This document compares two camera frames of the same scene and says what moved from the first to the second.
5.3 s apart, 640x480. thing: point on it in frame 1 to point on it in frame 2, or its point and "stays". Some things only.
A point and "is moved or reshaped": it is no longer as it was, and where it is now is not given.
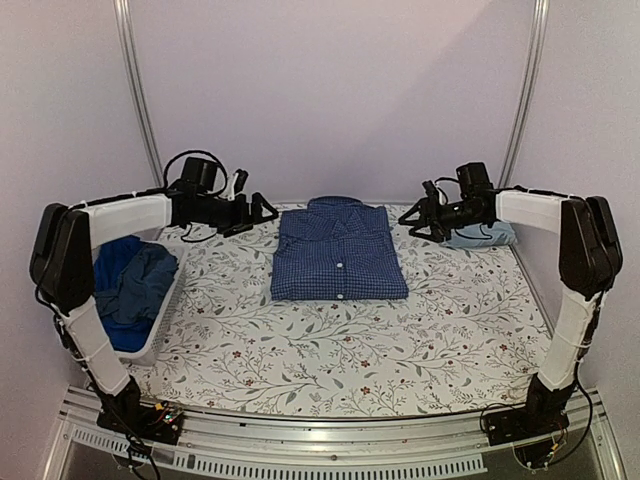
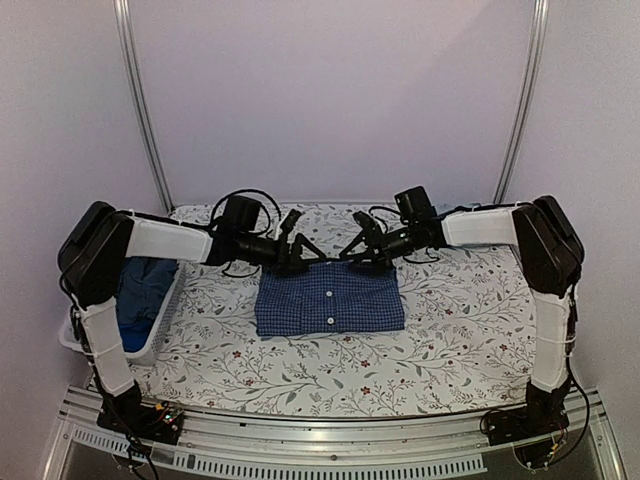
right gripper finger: x=421 y=207 to x=357 y=240
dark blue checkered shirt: x=336 y=249 is moved or reshaped
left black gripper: x=244 y=218 to x=283 y=259
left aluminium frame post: x=123 y=15 stays
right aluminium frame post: x=531 y=91 stays
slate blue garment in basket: x=146 y=279 stays
